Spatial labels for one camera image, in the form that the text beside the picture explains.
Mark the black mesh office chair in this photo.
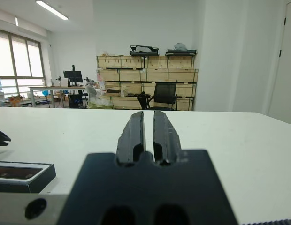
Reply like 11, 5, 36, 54
147, 82, 181, 111

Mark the flat black tray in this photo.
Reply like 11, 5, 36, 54
165, 48, 198, 57

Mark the window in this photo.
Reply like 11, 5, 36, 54
0, 29, 46, 96

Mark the black computer tower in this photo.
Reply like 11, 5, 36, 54
68, 93, 80, 109

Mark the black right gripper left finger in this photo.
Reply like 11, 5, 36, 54
116, 111, 146, 166

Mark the open black case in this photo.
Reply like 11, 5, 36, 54
130, 45, 160, 57

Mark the wooden crate stack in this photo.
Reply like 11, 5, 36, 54
96, 55, 199, 111

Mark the black computer monitor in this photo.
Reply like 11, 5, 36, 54
63, 65, 84, 87

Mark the wooden top metal desk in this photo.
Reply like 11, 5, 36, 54
28, 85, 90, 109

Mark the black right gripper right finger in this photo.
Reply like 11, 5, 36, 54
153, 110, 183, 165

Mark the black box lid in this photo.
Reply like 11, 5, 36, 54
0, 127, 12, 146

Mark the white door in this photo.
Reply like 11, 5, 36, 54
268, 0, 291, 126

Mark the black upright stand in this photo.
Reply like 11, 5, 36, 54
137, 91, 151, 110

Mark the black box base white liner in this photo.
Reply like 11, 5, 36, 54
0, 161, 57, 194

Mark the yellow-green sack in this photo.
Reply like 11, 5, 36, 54
86, 86, 115, 110

